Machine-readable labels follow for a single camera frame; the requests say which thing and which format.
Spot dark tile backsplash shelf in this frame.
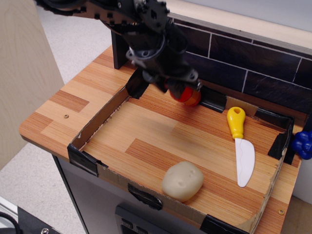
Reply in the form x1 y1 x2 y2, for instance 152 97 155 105
111 0 312 114

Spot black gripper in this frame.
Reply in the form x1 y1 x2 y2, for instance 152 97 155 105
126 47 202 93

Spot red hot sauce bottle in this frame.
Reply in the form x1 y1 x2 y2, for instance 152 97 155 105
168 83 201 106

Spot yellow handled toy knife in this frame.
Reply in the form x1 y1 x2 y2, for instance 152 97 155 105
227 107 255 188

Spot beige toy potato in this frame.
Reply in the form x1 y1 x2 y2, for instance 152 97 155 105
161 161 204 202

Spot blue toy grapes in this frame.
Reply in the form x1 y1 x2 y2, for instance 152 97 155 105
291 131 312 160

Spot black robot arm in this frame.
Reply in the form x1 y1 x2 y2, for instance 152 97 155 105
36 0 202 93

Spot grey cabinet under table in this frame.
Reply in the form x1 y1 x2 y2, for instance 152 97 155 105
54 157 201 234

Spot taped cardboard fence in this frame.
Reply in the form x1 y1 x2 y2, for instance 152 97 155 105
68 77 293 234

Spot light wooden panel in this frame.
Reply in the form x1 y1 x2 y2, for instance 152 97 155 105
0 0 64 168

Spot black equipment with cable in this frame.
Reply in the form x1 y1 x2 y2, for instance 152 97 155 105
0 207 60 234

